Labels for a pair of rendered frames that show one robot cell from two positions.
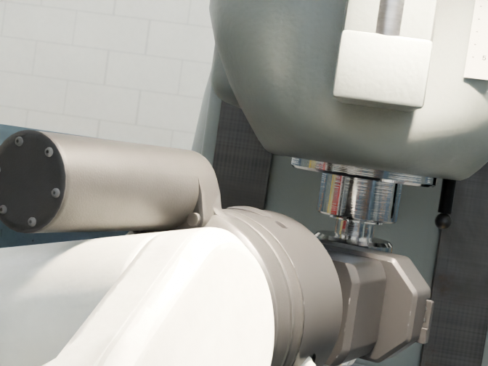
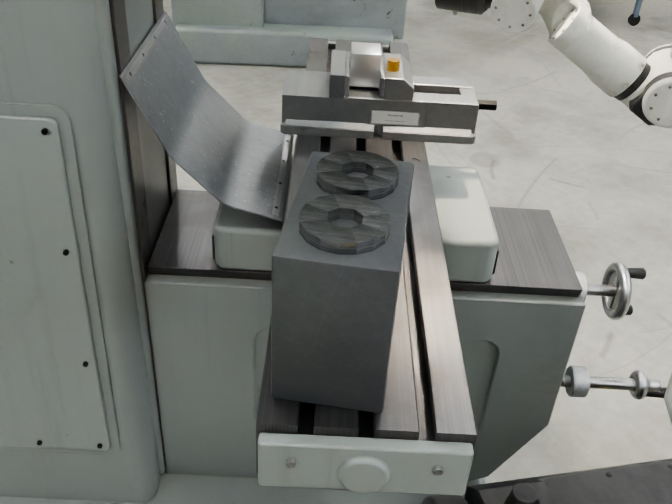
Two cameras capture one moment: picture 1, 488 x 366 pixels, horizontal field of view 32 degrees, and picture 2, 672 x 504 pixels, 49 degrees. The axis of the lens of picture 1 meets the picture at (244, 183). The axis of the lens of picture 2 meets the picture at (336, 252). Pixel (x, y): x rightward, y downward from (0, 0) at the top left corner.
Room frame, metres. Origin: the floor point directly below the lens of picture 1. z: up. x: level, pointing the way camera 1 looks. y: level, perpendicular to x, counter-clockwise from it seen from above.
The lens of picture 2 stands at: (0.70, 1.10, 1.53)
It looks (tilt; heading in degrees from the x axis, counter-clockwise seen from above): 35 degrees down; 262
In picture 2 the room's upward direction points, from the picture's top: 4 degrees clockwise
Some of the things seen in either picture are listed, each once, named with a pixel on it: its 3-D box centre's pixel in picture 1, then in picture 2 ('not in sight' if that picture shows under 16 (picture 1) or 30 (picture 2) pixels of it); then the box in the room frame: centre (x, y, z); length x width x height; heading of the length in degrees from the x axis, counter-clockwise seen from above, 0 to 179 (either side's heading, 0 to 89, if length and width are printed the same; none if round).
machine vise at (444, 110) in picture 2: not in sight; (379, 93); (0.46, -0.15, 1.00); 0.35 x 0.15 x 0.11; 173
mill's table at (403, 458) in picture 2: not in sight; (360, 179); (0.51, 0.00, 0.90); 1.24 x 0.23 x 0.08; 83
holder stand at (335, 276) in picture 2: not in sight; (346, 270); (0.59, 0.45, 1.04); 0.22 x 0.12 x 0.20; 76
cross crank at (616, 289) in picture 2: not in sight; (598, 290); (0.00, -0.01, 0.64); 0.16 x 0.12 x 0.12; 173
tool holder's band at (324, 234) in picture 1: (352, 245); not in sight; (0.50, -0.07, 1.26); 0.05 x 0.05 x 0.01
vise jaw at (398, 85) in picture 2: not in sight; (395, 76); (0.43, -0.14, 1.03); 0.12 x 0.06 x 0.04; 83
